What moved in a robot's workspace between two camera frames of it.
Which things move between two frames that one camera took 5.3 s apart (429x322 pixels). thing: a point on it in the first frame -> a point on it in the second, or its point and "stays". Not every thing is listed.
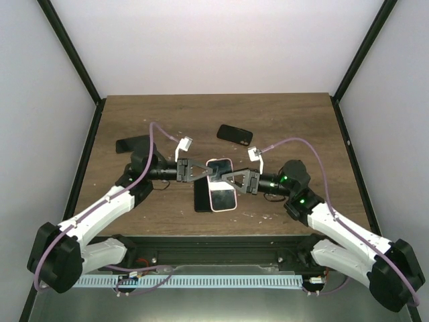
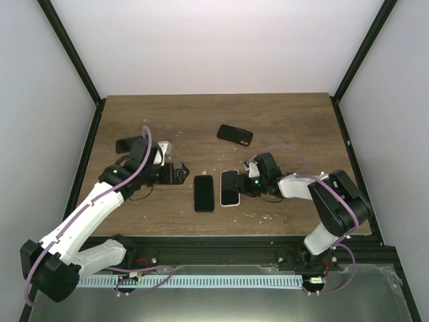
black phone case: [234, 135] stays
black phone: [131, 144] stays
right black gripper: [247, 174] stays
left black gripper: [185, 174] -> [169, 178]
